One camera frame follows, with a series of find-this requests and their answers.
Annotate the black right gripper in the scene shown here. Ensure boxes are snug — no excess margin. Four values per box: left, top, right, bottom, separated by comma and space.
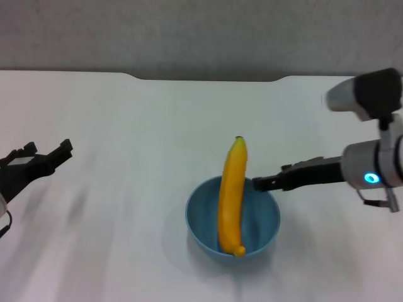
253, 156, 346, 193

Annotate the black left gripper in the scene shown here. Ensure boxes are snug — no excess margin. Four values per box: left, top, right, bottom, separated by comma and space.
0, 138, 74, 205

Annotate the blue plastic bowl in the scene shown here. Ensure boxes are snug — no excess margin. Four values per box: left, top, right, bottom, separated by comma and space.
184, 176, 281, 266

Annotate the yellow banana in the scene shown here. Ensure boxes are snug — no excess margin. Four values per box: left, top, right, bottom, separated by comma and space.
218, 135, 249, 259

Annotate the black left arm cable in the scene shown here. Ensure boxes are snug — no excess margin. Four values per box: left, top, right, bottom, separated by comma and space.
0, 210, 13, 240

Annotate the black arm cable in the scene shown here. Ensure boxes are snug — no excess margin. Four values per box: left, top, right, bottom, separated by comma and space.
0, 210, 13, 240
356, 185, 401, 213

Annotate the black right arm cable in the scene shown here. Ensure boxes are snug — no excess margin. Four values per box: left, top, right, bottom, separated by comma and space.
356, 185, 401, 213

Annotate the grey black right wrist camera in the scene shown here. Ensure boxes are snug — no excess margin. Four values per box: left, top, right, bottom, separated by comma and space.
324, 67, 403, 130

